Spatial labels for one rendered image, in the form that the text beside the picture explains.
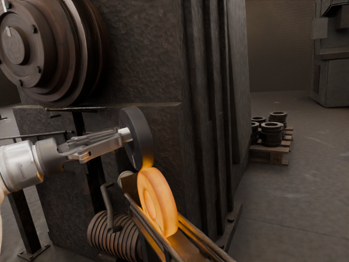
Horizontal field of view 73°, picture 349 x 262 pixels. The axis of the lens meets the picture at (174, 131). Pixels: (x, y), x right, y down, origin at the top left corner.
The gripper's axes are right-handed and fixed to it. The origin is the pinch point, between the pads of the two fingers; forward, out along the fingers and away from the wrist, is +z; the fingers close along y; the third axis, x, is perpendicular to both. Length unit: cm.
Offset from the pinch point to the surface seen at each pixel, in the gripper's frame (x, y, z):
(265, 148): -79, -94, 147
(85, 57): 19.4, -32.6, -1.5
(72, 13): 33.0, -33.8, -1.7
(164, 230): -16.8, 15.1, -2.4
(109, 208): -28.7, -19.8, -7.8
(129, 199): -18.1, -2.7, -4.3
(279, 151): -79, -82, 152
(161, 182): -8.2, 11.9, 0.1
